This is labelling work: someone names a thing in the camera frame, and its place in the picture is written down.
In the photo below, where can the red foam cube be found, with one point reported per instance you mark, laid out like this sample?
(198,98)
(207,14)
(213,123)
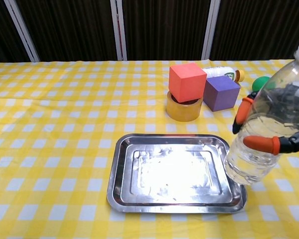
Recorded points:
(185,82)

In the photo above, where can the white partition post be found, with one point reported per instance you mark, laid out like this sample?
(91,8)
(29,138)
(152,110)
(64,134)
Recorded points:
(118,30)
(210,30)
(22,30)

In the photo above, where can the transparent plastic water bottle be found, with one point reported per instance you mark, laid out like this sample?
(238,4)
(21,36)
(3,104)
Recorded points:
(261,129)

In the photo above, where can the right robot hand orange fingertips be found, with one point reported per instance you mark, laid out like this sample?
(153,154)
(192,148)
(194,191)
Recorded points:
(261,144)

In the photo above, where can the stainless steel rectangular tray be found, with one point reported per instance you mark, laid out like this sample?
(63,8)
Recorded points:
(174,171)

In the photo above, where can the small white yellow-capped bottle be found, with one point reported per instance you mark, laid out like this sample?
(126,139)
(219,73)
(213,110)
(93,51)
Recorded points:
(220,72)

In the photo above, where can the yellow tape roll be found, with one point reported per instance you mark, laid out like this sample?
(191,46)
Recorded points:
(183,112)

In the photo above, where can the yellow white checkered tablecloth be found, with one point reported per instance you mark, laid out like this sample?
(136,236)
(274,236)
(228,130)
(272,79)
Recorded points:
(52,124)

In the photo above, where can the purple foam cube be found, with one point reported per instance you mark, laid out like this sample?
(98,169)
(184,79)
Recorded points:
(221,93)

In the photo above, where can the green ball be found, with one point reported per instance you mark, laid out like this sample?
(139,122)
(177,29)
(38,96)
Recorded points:
(260,82)

